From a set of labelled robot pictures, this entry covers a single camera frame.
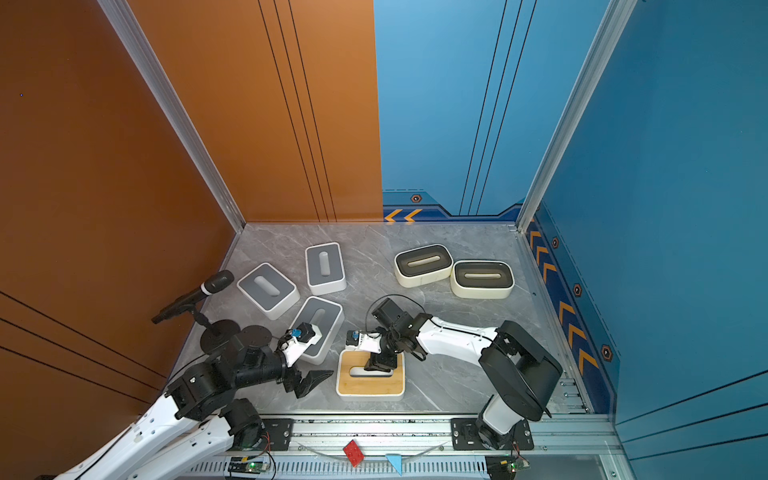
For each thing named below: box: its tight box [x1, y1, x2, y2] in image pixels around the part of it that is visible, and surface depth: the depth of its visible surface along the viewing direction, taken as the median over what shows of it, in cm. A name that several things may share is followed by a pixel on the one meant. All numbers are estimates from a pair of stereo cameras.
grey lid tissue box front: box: [290, 296, 345, 365], surface depth 92 cm
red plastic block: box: [343, 439, 365, 468], surface depth 71 cm
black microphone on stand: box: [151, 270, 240, 354], surface depth 75 cm
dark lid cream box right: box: [450, 260, 515, 299], surface depth 101 cm
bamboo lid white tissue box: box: [336, 349, 406, 401], surface depth 77 cm
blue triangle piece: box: [385, 454, 402, 477], surface depth 70 cm
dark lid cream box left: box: [394, 243, 454, 288], surface depth 102 cm
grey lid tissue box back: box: [306, 242, 347, 296], surface depth 102 cm
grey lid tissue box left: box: [236, 262, 301, 321], surface depth 98 cm
